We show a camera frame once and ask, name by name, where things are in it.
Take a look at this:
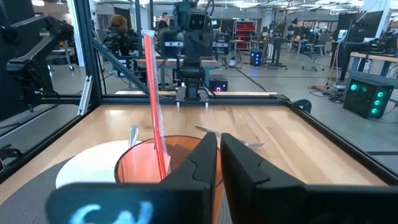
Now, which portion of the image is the white bowl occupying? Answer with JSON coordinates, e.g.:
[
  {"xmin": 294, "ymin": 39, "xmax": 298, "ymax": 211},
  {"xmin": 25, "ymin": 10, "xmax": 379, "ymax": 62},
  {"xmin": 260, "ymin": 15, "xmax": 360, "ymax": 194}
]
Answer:
[{"xmin": 55, "ymin": 139, "xmax": 147, "ymax": 189}]

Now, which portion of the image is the black standing desk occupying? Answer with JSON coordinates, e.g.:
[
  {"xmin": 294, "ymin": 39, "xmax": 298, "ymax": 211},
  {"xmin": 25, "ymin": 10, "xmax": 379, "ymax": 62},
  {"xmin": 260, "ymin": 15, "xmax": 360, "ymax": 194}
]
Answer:
[{"xmin": 264, "ymin": 36, "xmax": 289, "ymax": 70}]

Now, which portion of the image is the red shelf cabinet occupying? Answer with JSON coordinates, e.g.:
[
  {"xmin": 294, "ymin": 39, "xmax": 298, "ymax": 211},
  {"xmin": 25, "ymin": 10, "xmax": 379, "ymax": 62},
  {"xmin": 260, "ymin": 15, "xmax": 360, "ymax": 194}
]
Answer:
[{"xmin": 233, "ymin": 20, "xmax": 257, "ymax": 51}]

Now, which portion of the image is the wooden desk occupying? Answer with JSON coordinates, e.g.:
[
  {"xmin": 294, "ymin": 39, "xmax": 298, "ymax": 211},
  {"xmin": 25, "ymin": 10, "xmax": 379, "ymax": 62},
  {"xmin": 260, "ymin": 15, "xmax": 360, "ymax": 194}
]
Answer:
[{"xmin": 349, "ymin": 51, "xmax": 398, "ymax": 82}]

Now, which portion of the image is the black aluminium table frame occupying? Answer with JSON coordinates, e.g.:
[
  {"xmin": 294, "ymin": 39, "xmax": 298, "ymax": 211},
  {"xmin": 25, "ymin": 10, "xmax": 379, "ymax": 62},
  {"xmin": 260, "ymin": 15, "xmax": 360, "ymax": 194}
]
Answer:
[{"xmin": 0, "ymin": 0, "xmax": 398, "ymax": 184}]

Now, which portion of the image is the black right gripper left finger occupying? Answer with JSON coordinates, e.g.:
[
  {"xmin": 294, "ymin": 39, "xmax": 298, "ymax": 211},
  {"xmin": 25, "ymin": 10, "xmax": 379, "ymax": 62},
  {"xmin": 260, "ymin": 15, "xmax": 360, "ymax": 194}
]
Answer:
[{"xmin": 45, "ymin": 133, "xmax": 218, "ymax": 224}]

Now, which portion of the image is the red drinking straw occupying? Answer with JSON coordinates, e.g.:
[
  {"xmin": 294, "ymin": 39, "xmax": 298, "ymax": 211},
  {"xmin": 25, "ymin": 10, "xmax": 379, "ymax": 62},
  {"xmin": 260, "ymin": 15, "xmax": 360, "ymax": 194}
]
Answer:
[{"xmin": 141, "ymin": 29, "xmax": 172, "ymax": 181}]

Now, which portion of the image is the silver fork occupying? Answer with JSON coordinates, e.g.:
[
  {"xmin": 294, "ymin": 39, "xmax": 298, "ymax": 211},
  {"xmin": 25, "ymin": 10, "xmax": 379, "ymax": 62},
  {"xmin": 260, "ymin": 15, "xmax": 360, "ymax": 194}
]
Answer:
[{"xmin": 195, "ymin": 126, "xmax": 265, "ymax": 149}]

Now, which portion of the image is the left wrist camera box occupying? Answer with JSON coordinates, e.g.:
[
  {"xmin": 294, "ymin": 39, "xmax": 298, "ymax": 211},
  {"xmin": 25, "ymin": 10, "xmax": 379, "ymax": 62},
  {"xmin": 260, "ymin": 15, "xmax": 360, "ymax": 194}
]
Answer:
[{"xmin": 187, "ymin": 9, "xmax": 208, "ymax": 32}]

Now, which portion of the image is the orange plastic tumbler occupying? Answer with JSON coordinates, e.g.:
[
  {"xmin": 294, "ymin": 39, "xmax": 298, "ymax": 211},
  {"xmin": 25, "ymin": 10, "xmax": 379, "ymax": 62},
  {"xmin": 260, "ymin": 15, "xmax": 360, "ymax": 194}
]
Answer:
[{"xmin": 114, "ymin": 134, "xmax": 225, "ymax": 224}]

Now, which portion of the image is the large black computer tower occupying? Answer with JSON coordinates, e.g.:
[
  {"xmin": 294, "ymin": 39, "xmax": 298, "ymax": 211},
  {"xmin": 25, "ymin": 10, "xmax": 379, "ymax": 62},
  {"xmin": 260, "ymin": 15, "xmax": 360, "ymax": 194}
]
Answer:
[{"xmin": 343, "ymin": 77, "xmax": 394, "ymax": 119}]

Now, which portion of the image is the person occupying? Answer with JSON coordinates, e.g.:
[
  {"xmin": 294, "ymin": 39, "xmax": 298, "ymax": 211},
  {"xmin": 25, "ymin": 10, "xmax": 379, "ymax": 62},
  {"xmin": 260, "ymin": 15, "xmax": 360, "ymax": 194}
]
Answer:
[
  {"xmin": 157, "ymin": 11, "xmax": 171, "ymax": 31},
  {"xmin": 104, "ymin": 14, "xmax": 133, "ymax": 57}
]

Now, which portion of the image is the black partition screen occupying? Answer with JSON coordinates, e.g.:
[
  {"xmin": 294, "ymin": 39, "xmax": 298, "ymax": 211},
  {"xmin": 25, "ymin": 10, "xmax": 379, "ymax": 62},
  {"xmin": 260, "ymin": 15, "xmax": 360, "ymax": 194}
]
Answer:
[{"xmin": 0, "ymin": 0, "xmax": 55, "ymax": 123}]

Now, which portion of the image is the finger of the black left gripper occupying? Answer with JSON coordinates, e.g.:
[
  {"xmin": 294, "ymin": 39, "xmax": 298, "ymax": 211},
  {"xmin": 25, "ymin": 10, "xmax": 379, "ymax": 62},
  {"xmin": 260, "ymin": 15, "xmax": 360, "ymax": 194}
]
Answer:
[
  {"xmin": 198, "ymin": 31, "xmax": 231, "ymax": 59},
  {"xmin": 160, "ymin": 29, "xmax": 200, "ymax": 59}
]

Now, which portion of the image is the grey office chair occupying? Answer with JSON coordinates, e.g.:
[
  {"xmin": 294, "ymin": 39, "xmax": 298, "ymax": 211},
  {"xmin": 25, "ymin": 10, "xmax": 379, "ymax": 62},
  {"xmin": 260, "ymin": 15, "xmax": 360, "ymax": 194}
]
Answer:
[{"xmin": 302, "ymin": 32, "xmax": 330, "ymax": 72}]

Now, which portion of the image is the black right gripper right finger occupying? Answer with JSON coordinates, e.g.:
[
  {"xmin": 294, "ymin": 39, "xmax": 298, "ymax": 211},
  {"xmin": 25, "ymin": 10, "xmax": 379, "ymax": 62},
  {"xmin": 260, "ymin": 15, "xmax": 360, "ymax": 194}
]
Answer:
[{"xmin": 220, "ymin": 133, "xmax": 398, "ymax": 224}]

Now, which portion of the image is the metal spoon handle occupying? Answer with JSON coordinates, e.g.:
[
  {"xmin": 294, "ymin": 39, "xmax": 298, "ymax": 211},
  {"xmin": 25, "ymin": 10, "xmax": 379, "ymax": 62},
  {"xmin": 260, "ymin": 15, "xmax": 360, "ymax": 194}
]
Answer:
[{"xmin": 128, "ymin": 124, "xmax": 140, "ymax": 149}]

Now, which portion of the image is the silver corner bracket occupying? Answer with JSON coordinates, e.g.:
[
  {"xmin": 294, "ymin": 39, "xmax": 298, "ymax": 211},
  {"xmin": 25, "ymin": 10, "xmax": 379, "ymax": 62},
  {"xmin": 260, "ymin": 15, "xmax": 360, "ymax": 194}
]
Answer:
[{"xmin": 76, "ymin": 75, "xmax": 93, "ymax": 116}]

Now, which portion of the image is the black floor fan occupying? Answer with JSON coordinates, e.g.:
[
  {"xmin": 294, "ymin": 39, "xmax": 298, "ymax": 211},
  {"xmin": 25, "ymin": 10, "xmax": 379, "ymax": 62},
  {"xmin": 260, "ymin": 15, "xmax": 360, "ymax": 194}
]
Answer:
[{"xmin": 224, "ymin": 49, "xmax": 243, "ymax": 70}]

